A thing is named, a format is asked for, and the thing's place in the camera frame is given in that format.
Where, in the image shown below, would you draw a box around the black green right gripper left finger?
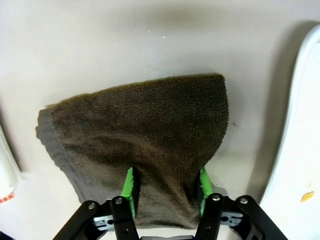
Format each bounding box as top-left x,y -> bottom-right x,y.
53,166 -> 141,240

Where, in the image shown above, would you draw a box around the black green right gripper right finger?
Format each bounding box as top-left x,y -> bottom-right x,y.
194,166 -> 289,240

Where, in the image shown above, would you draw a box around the brown terry cloth towel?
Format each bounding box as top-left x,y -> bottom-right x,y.
35,72 -> 230,230

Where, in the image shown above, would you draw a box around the shallow metal tray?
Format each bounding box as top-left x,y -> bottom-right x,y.
258,24 -> 320,240

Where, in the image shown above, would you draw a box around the white cylinder with orange band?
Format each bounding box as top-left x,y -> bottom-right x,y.
0,123 -> 22,205

